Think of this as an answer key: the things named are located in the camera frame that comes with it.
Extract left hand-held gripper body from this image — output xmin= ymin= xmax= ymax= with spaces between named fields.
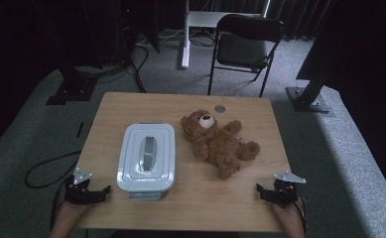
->
xmin=64 ymin=167 xmax=97 ymax=204

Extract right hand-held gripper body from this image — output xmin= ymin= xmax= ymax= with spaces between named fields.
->
xmin=274 ymin=170 xmax=308 ymax=208

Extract white container lid grey handle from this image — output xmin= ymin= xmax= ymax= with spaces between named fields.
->
xmin=116 ymin=122 xmax=177 ymax=193

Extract brown teddy bear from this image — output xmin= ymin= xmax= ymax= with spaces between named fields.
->
xmin=180 ymin=109 xmax=261 ymax=180

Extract person's left hand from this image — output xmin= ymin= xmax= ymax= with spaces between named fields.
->
xmin=53 ymin=201 xmax=94 ymax=229

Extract person's right hand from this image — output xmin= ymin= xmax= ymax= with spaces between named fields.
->
xmin=273 ymin=197 xmax=306 ymax=232

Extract black folding chair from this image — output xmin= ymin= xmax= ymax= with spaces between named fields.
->
xmin=207 ymin=13 xmax=286 ymax=98

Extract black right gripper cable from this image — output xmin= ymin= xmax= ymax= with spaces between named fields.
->
xmin=293 ymin=194 xmax=309 ymax=233

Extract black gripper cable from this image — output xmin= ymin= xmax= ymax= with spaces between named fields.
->
xmin=293 ymin=194 xmax=309 ymax=233
xmin=24 ymin=150 xmax=82 ymax=232

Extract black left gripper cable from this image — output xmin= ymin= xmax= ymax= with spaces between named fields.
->
xmin=24 ymin=150 xmax=82 ymax=232

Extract black stand with base plate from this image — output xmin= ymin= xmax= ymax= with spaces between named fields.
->
xmin=285 ymin=63 xmax=331 ymax=114
xmin=46 ymin=63 xmax=99 ymax=106

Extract black floor cables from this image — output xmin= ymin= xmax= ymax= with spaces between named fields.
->
xmin=95 ymin=28 xmax=150 ymax=94

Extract white desk frame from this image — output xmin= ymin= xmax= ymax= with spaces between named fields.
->
xmin=180 ymin=0 xmax=272 ymax=69

